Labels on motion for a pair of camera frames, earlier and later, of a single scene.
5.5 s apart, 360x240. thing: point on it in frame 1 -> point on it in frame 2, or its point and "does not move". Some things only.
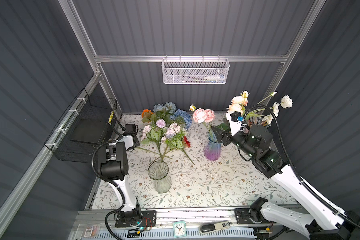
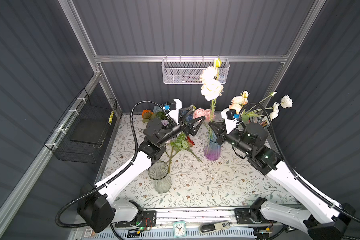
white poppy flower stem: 286,102 does not move
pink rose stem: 204,116 does not move
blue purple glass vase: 212,149 does not move
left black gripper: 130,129 -> 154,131
